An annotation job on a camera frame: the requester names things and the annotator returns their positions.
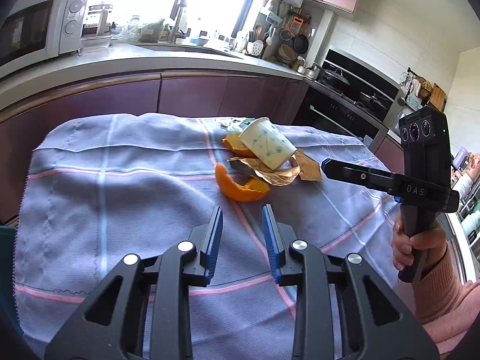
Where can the black lidded pot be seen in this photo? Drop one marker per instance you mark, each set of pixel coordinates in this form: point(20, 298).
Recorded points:
point(333, 78)

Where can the stacked woven baskets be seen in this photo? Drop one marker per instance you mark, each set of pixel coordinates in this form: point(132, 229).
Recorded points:
point(287, 54)

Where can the dotted white utensil holder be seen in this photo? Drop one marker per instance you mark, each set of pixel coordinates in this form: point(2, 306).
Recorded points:
point(257, 47)

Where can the large orange peel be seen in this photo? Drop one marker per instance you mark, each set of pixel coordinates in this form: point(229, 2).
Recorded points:
point(228, 185)

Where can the wooden cutting board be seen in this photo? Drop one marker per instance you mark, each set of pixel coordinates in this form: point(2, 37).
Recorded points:
point(437, 97)

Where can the white microwave oven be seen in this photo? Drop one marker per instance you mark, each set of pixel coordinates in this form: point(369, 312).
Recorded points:
point(33, 30)

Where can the gold foil wrapper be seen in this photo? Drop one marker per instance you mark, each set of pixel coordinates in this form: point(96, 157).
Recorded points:
point(277, 176)

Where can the built-in black oven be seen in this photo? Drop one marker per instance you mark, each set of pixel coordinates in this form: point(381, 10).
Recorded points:
point(337, 116)

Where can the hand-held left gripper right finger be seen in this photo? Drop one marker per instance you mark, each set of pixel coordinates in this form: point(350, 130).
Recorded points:
point(270, 240)

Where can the hanging strainer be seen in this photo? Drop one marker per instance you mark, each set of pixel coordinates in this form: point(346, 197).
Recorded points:
point(287, 34)

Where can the crumpled plastic bags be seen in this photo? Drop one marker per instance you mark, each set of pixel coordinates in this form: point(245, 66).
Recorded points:
point(125, 32)

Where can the clear plastic container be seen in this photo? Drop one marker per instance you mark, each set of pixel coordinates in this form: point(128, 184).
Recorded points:
point(95, 41)

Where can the glass jar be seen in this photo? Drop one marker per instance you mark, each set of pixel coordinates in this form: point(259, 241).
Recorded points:
point(134, 20)

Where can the glass kettle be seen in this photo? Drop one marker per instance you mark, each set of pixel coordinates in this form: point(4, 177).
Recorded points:
point(98, 18)

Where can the person's right hand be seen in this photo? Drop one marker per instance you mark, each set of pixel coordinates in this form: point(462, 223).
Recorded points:
point(400, 251)

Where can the black range hood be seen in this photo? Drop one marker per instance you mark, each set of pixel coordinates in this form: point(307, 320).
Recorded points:
point(363, 71)

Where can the person's right forearm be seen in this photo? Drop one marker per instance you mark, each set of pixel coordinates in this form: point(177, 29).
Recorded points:
point(450, 300)

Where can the filled clear bag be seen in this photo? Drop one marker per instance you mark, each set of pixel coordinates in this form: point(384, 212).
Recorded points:
point(152, 30)

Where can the grey checked tablecloth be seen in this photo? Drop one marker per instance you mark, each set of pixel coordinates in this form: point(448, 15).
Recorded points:
point(112, 202)

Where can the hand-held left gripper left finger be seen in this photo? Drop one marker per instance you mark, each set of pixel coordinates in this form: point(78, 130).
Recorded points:
point(213, 240)

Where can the shelf with storage containers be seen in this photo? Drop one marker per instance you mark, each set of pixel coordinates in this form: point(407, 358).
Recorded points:
point(467, 187)

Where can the kitchen sink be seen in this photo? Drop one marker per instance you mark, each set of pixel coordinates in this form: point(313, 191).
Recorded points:
point(195, 50)

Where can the patterned paper cup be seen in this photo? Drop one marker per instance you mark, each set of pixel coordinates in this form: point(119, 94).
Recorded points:
point(266, 142)

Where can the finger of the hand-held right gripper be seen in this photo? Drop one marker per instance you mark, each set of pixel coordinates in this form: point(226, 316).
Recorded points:
point(348, 172)

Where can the grey wall rack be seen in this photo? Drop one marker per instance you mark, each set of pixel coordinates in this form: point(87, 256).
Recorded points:
point(272, 16)

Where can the white vertical pipe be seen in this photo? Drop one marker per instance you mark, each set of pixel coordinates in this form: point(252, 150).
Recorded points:
point(322, 37)

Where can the small orange peel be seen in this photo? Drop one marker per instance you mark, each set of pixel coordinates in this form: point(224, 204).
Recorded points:
point(232, 144)

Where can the white soap bottle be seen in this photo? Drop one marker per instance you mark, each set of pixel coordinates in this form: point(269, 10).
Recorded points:
point(182, 22)

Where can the black wok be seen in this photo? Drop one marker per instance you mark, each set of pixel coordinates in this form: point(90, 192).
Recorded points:
point(375, 100)

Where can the hanging frying pan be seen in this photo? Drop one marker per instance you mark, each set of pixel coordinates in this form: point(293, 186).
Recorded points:
point(301, 44)

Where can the metal kitchen faucet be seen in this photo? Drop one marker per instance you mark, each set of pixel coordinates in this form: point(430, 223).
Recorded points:
point(175, 26)

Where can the green white wrapper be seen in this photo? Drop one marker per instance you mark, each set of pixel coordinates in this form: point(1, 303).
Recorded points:
point(234, 123)

